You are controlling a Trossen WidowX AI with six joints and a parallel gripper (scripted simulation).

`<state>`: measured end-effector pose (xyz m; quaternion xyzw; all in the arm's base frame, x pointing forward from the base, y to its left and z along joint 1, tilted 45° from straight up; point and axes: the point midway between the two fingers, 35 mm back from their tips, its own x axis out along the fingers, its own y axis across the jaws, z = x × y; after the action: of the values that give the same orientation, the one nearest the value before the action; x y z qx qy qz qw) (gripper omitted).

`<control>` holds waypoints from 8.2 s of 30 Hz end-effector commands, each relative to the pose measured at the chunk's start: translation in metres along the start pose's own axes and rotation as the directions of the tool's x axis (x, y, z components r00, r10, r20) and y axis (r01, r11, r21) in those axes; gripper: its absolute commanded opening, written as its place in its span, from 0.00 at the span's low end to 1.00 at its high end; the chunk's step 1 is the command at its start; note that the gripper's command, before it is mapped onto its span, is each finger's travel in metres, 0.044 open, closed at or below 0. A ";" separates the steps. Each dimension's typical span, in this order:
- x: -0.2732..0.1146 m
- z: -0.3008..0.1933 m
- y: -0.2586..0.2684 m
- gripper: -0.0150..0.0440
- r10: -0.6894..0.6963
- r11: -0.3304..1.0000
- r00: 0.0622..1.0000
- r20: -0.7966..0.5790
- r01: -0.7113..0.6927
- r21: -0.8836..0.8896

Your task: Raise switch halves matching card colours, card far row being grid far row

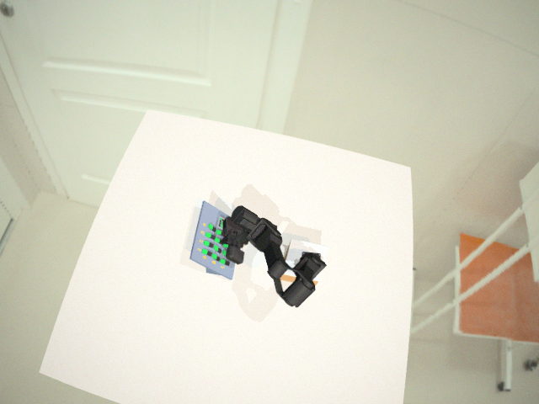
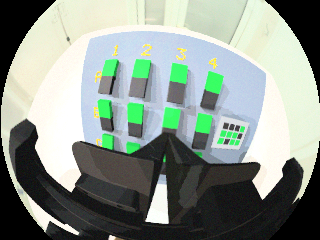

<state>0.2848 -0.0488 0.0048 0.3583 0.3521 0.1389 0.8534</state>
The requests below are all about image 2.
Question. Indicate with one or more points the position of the light blue switch panel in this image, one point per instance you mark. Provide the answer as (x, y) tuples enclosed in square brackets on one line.
[(138, 84)]

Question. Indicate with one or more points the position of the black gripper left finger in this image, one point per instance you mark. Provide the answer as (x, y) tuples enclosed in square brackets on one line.
[(139, 171)]

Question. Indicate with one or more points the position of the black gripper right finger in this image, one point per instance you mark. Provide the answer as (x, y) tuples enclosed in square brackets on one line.
[(189, 176)]

